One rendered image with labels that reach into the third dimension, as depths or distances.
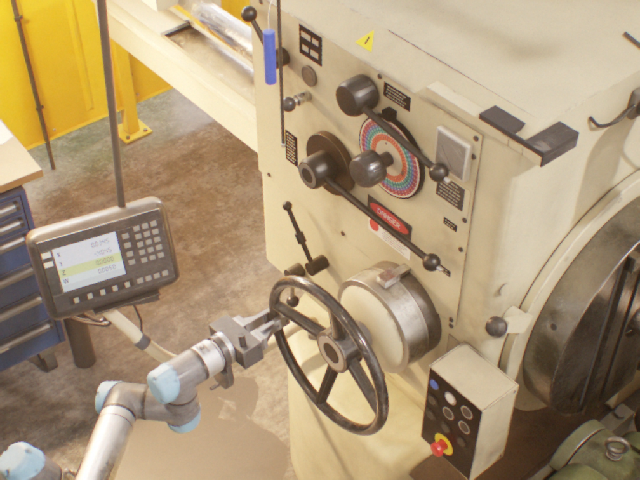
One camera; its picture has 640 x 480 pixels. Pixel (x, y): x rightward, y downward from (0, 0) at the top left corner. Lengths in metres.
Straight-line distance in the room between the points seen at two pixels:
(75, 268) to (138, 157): 2.34
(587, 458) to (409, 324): 0.43
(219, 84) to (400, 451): 1.21
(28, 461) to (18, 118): 2.72
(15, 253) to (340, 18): 1.72
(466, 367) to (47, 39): 2.90
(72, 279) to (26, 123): 2.21
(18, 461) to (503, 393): 0.95
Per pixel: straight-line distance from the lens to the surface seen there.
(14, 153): 3.24
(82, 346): 3.69
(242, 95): 2.91
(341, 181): 2.05
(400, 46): 1.84
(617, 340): 2.21
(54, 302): 2.42
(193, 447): 3.49
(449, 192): 1.81
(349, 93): 1.83
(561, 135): 1.65
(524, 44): 1.86
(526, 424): 2.82
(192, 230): 4.25
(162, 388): 2.00
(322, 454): 3.05
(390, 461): 2.72
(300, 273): 2.42
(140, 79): 4.76
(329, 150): 2.04
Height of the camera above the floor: 2.84
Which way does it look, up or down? 43 degrees down
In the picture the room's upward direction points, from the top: straight up
